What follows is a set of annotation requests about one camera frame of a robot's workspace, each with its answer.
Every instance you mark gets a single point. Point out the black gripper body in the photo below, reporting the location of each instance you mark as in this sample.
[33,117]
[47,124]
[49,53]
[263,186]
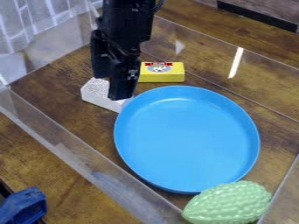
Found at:
[125,23]

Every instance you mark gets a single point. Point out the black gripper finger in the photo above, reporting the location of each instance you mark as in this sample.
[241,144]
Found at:
[99,55]
[123,73]

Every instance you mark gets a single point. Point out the white speckled foam block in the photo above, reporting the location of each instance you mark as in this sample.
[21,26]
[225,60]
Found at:
[93,92]

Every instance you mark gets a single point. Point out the blue round tray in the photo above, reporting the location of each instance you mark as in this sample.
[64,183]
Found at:
[185,139]

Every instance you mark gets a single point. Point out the yellow rectangular box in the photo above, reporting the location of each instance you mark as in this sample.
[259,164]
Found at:
[161,72]

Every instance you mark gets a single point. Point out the white patterned cloth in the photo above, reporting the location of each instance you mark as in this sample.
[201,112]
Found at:
[24,18]

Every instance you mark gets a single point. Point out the green bumpy gourd toy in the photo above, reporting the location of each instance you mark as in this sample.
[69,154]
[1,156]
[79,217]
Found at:
[235,203]

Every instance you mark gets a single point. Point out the clear acrylic enclosure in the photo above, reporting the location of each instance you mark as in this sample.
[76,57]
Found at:
[56,142]

